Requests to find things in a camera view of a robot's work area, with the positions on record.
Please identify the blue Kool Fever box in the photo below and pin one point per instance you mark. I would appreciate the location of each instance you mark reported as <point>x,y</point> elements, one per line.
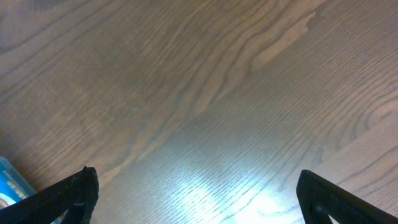
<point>14,187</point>

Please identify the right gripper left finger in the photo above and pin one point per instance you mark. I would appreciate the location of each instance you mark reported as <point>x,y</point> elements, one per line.
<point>75,197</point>

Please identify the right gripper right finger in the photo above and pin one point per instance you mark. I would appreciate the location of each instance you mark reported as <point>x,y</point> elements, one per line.
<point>322,202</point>

